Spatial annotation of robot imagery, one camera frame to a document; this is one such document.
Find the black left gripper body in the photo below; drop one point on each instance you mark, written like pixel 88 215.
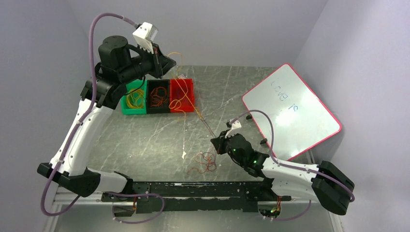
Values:
pixel 151 63

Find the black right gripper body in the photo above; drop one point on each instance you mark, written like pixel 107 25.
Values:
pixel 224 146

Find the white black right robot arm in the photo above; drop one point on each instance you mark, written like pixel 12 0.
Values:
pixel 323 183

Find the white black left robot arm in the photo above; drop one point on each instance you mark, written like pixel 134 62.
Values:
pixel 121 63

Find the black plastic bin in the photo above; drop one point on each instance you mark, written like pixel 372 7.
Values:
pixel 158 96

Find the red plastic bin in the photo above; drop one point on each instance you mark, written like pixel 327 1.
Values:
pixel 182 99

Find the green plastic bin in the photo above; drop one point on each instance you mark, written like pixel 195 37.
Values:
pixel 135 102

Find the pink framed whiteboard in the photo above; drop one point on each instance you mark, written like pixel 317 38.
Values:
pixel 289 114

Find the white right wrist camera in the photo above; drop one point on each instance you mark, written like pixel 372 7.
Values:
pixel 233 128

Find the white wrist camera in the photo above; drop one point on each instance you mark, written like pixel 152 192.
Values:
pixel 233 128
pixel 144 36

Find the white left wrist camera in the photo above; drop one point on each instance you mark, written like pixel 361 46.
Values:
pixel 144 36

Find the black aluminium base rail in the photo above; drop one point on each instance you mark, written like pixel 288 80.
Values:
pixel 246 196

